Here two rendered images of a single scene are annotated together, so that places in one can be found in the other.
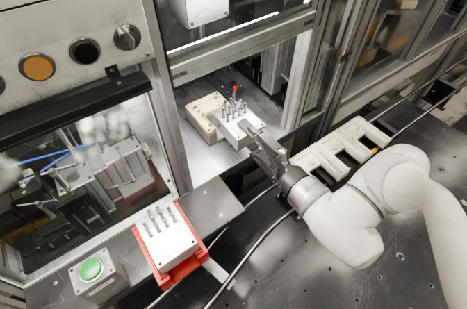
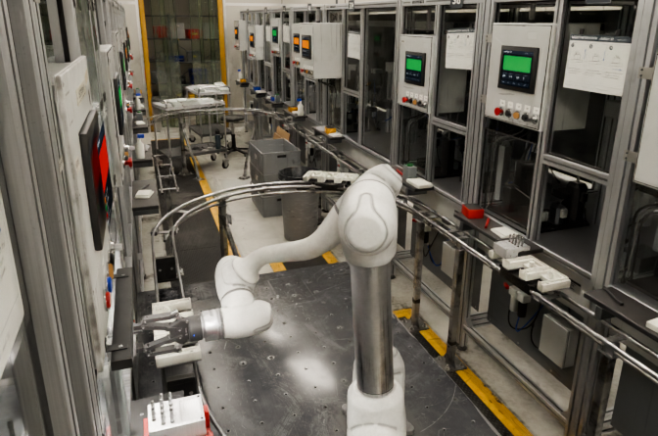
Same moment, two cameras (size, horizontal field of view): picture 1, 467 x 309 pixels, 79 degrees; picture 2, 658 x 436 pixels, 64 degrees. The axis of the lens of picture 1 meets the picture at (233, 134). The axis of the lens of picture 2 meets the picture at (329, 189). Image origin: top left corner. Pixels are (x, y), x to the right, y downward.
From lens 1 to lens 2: 115 cm
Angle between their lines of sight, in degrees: 66
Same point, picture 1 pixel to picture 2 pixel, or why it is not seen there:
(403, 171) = (238, 262)
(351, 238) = (256, 308)
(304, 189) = (210, 315)
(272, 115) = not seen: hidden behind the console
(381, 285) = (283, 376)
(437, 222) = (273, 251)
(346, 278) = (267, 393)
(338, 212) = (237, 305)
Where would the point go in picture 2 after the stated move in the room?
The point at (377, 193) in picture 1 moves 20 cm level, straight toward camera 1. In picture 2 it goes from (240, 282) to (263, 313)
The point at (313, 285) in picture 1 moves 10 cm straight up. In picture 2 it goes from (260, 415) to (259, 389)
